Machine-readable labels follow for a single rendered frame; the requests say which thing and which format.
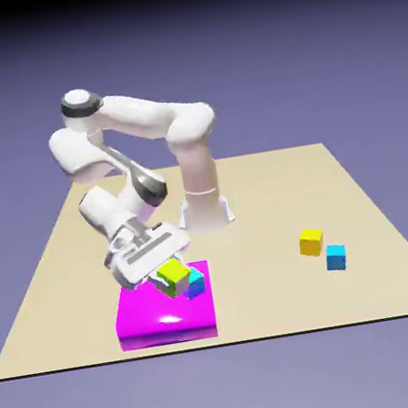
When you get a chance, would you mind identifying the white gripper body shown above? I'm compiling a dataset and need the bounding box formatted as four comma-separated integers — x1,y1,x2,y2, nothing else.
105,218,197,294

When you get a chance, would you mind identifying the small lime green cube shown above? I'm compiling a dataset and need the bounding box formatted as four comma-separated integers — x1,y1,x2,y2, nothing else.
152,257,195,301

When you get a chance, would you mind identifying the small cyan cube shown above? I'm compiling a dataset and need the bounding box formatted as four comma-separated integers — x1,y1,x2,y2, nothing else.
323,241,350,273
179,265,208,301

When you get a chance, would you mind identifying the small yellow cube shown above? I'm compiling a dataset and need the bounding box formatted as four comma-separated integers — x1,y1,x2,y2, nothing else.
295,226,327,259

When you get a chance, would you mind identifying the large magenta box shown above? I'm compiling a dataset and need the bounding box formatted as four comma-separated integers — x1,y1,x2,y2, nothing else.
106,259,220,353

